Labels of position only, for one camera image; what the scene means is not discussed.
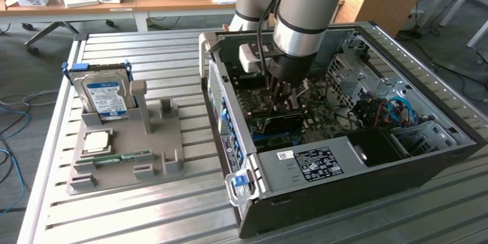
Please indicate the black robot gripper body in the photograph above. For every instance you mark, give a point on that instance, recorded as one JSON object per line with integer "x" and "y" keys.
{"x": 291, "y": 68}

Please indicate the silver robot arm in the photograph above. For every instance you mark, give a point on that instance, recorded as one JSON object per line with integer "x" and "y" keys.
{"x": 313, "y": 4}

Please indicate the metal socket cover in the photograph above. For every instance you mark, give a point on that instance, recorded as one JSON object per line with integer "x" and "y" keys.
{"x": 305, "y": 89}

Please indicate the CPU socket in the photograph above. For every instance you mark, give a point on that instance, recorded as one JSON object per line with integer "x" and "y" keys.
{"x": 259, "y": 102}

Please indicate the perforated metal drive cage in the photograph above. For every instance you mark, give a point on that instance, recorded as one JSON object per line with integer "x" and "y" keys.
{"x": 345, "y": 84}

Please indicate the green motherboard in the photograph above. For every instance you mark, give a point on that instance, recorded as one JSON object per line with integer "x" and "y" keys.
{"x": 325, "y": 121}

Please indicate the blue expansion slot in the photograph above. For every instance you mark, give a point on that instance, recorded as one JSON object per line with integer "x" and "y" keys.
{"x": 267, "y": 137}

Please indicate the grey power supply unit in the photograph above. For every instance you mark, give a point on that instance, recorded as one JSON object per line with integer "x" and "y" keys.
{"x": 282, "y": 174}

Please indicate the blue release latch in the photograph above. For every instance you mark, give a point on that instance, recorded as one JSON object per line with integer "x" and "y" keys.
{"x": 241, "y": 182}

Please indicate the metal disk bay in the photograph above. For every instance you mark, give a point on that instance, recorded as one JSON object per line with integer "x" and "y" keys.
{"x": 427, "y": 141}

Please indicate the open black PC case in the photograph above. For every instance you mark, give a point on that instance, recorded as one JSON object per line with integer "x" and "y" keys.
{"x": 343, "y": 198}

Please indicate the hard disk with blue carrier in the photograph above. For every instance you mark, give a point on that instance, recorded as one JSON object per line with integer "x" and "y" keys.
{"x": 107, "y": 98}

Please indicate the grey parts rack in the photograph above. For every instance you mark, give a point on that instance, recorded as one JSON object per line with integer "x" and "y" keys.
{"x": 126, "y": 141}

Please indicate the loose green RAM stick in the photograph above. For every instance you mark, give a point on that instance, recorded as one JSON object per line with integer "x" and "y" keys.
{"x": 130, "y": 156}

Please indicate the silver CPU chip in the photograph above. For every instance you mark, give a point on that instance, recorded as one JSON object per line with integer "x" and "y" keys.
{"x": 97, "y": 142}

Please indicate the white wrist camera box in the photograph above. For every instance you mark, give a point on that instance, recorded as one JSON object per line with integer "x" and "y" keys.
{"x": 250, "y": 61}

